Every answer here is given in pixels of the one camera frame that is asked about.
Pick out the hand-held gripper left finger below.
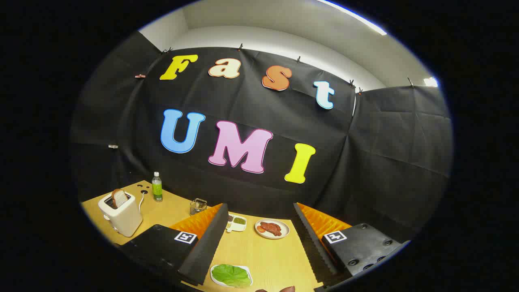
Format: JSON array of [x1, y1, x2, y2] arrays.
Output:
[[116, 203, 229, 286]]

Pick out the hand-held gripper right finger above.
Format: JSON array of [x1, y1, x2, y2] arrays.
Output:
[[293, 202, 411, 290]]

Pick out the white bread slice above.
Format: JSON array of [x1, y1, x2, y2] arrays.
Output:
[[112, 189, 128, 208]]

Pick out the small white round plate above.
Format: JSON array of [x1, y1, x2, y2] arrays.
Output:
[[255, 219, 290, 240]]

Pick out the green lettuce leaf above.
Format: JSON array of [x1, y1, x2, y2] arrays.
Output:
[[212, 264, 251, 287]]

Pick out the white divided dish with beans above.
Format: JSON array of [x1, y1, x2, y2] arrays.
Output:
[[225, 214, 247, 233]]

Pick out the pale green round plate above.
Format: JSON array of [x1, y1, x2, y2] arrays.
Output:
[[210, 264, 253, 288]]

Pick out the red meat slices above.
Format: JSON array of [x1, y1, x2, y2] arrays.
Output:
[[259, 221, 282, 237]]

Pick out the green drink bottle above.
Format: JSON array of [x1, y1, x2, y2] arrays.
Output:
[[152, 172, 163, 202]]

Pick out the white toaster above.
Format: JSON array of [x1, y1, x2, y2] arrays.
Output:
[[98, 191, 143, 238]]

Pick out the black backdrop cloth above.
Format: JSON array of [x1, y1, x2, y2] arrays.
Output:
[[70, 30, 453, 244]]

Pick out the metal wire utensil holder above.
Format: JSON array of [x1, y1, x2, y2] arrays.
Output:
[[190, 198, 208, 216]]

